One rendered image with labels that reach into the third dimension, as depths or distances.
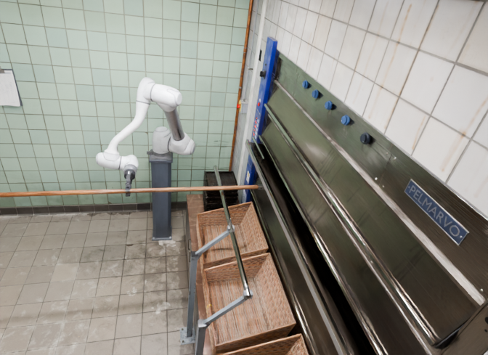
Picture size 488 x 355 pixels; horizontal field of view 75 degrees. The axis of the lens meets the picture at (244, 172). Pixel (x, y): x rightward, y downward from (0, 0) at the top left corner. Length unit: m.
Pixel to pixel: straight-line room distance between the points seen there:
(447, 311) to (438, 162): 0.43
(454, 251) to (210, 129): 2.73
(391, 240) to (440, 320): 0.28
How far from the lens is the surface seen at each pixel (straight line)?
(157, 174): 3.04
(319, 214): 1.68
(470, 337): 1.11
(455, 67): 1.07
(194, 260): 2.16
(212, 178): 2.91
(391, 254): 1.25
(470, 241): 1.05
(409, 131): 1.16
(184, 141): 2.74
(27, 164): 3.81
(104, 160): 2.47
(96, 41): 3.15
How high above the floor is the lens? 2.54
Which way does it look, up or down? 32 degrees down
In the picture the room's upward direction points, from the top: 9 degrees clockwise
